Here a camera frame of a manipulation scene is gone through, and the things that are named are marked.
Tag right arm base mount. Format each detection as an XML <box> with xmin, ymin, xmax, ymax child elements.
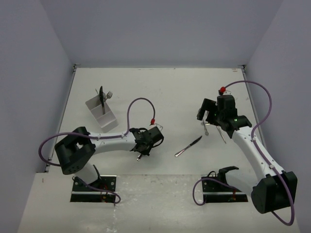
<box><xmin>192</xmin><ymin>166</ymin><xmax>248</xmax><ymax>206</ymax></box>

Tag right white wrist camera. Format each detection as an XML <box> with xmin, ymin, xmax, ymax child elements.
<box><xmin>224</xmin><ymin>90</ymin><xmax>232</xmax><ymax>96</ymax></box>

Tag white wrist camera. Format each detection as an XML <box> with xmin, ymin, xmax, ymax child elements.
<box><xmin>224</xmin><ymin>90</ymin><xmax>232</xmax><ymax>96</ymax></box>
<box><xmin>148</xmin><ymin>123</ymin><xmax>163</xmax><ymax>131</ymax></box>

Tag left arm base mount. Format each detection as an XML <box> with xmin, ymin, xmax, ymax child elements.
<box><xmin>70</xmin><ymin>175</ymin><xmax>121</xmax><ymax>204</ymax></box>

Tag large steel spoon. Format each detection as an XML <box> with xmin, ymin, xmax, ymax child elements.
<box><xmin>216</xmin><ymin>126</ymin><xmax>226</xmax><ymax>144</ymax></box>

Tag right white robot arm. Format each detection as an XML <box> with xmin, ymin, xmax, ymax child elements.
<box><xmin>197</xmin><ymin>95</ymin><xmax>297</xmax><ymax>214</ymax></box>

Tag small ornate steel spoon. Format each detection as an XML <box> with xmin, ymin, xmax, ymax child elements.
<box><xmin>202</xmin><ymin>120</ymin><xmax>209</xmax><ymax>136</ymax></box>

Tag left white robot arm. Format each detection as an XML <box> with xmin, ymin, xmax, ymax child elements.
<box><xmin>54</xmin><ymin>126</ymin><xmax>164</xmax><ymax>191</ymax></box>

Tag clear plastic utensil container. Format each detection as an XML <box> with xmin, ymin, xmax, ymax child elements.
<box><xmin>85</xmin><ymin>96</ymin><xmax>118</xmax><ymax>133</ymax></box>

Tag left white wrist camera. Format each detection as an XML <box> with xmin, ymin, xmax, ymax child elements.
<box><xmin>148</xmin><ymin>123</ymin><xmax>163</xmax><ymax>131</ymax></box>

